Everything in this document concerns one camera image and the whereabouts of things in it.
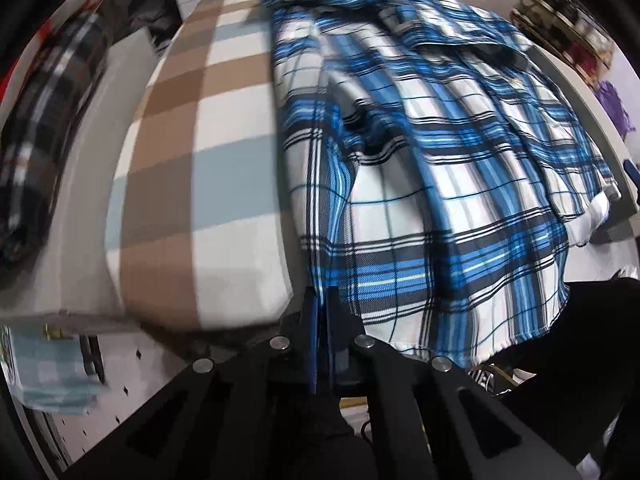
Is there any red pillow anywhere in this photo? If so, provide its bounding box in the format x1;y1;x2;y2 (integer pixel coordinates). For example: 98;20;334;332
0;2;96;121

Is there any blue white plaid shirt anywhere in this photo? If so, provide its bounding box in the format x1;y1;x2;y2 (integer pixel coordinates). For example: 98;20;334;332
259;0;623;368

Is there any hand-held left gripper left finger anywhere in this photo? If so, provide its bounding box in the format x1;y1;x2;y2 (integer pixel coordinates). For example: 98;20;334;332
65;287;321;480

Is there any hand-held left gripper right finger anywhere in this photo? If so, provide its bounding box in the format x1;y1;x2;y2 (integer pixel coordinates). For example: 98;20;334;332
324;287;581;480

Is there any group of shoes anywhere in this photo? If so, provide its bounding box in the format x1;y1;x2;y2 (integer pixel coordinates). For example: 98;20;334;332
520;0;616;81

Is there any purple plastic bag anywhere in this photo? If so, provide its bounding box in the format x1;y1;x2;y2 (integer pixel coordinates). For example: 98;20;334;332
595;80;637;133

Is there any dark plaid cloth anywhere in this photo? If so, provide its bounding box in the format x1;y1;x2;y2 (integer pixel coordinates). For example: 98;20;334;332
0;10;108;273

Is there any black backpack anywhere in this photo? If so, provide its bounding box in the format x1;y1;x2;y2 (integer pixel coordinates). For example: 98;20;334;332
125;0;173;53

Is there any light blue checkered cloth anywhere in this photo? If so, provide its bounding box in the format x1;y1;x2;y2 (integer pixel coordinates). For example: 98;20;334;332
0;327;103;417

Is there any wooden shoe rack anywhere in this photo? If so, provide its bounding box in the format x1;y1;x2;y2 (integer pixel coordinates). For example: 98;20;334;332
510;0;617;83

